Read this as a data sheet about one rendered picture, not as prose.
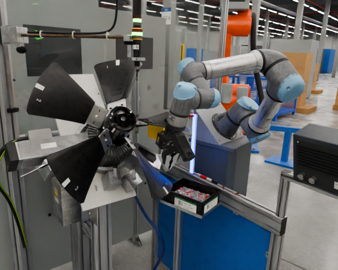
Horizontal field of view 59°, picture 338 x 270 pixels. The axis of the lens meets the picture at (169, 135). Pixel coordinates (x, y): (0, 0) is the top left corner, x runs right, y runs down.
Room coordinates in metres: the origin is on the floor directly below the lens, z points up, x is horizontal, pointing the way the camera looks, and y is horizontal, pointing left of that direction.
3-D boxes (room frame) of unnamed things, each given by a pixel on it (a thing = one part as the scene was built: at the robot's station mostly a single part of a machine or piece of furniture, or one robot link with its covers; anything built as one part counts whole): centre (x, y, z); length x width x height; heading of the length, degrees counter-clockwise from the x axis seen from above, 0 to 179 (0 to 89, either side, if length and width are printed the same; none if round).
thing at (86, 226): (1.39, 0.39, 0.56); 0.19 x 0.04 x 0.04; 38
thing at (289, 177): (1.02, -0.53, 1.04); 0.24 x 0.03 x 0.03; 38
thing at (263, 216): (1.44, -0.20, 0.82); 0.90 x 0.04 x 0.08; 38
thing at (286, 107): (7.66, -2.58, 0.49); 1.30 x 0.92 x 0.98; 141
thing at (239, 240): (1.44, -0.20, 0.45); 0.82 x 0.02 x 0.66; 38
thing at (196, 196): (1.28, -0.12, 0.83); 0.19 x 0.14 x 0.04; 53
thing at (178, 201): (1.28, -0.12, 0.85); 0.22 x 0.17 x 0.07; 53
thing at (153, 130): (1.75, 0.04, 1.02); 0.16 x 0.10 x 0.11; 38
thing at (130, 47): (1.30, 0.15, 1.50); 0.09 x 0.07 x 0.10; 73
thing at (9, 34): (1.48, 0.74, 1.54); 0.10 x 0.07 x 0.09; 73
